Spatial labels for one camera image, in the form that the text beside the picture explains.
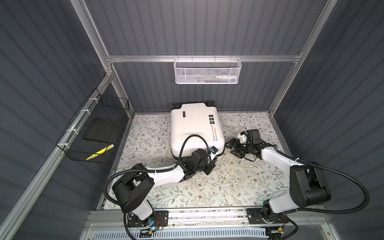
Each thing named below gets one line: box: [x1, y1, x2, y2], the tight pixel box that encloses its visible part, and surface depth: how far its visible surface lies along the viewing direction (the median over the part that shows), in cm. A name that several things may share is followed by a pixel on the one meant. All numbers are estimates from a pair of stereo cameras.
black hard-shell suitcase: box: [170, 101, 225, 159], surface depth 87 cm
